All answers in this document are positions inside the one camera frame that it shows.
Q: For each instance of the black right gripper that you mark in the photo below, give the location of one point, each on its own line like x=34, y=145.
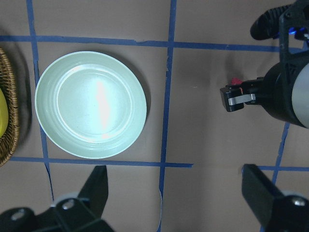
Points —
x=265, y=91

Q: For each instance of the wicker fruit basket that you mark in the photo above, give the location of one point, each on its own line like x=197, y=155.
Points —
x=9, y=140

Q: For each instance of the light green plate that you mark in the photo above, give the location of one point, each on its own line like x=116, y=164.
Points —
x=90, y=105

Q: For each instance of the yellow banana bunch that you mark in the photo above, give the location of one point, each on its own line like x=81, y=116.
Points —
x=4, y=116

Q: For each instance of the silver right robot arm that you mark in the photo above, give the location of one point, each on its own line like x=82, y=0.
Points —
x=297, y=98

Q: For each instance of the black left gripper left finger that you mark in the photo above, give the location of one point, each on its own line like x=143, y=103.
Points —
x=94, y=193

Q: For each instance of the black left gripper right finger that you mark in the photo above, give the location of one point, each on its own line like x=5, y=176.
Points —
x=259, y=193

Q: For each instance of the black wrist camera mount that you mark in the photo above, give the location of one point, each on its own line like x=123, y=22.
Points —
x=281, y=23

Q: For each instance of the red strawberry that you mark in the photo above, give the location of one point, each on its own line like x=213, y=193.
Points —
x=236, y=81

